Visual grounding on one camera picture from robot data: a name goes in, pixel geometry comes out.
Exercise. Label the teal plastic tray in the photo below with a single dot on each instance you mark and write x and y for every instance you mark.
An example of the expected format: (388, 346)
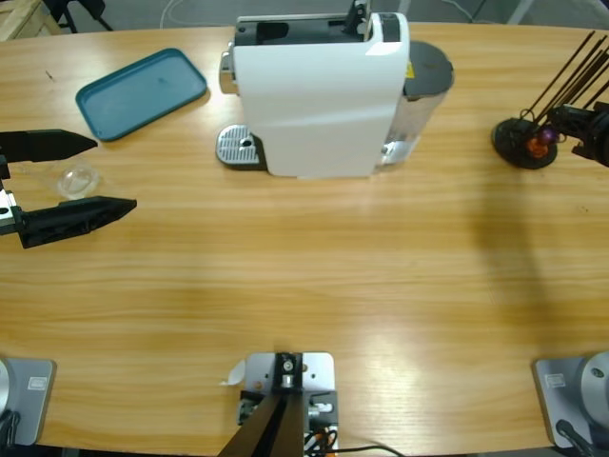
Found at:
(140, 95)

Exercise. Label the black chair legs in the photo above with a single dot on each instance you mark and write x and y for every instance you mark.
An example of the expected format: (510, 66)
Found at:
(71, 12)

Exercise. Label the white paper tag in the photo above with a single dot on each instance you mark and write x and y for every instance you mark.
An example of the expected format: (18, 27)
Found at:
(234, 373)

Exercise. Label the grey coffee machine lever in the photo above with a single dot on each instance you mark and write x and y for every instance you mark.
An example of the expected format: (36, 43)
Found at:
(356, 16)

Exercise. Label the purple coffee capsule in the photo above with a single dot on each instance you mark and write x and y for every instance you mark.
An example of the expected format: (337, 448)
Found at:
(547, 137)

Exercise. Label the clear glass cup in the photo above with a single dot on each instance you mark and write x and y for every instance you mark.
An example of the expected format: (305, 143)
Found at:
(78, 181)

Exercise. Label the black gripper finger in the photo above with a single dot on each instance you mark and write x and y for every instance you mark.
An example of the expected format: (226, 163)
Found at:
(578, 121)
(592, 151)

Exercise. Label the white mount block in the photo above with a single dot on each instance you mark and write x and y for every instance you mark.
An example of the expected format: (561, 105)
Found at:
(316, 376)

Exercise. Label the black mount post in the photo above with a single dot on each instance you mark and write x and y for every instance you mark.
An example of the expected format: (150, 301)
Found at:
(273, 423)

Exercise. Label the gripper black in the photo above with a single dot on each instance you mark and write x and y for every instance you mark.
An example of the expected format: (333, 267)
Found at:
(8, 214)

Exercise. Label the black capsule holder with rods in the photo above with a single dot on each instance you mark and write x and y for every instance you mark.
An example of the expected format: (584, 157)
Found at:
(511, 143)

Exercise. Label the orange coffee capsule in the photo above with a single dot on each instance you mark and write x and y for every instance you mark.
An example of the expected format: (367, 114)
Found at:
(537, 149)

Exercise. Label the grey metal leg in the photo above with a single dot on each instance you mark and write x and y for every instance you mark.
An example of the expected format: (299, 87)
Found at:
(521, 9)

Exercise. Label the clear water tank black lid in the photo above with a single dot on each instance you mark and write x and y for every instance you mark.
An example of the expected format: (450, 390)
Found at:
(428, 66)

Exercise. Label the white capsule coffee machine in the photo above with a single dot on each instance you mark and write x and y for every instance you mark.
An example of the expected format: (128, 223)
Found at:
(314, 105)

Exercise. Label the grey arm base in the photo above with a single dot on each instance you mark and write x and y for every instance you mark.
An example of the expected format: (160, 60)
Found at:
(571, 395)
(31, 400)

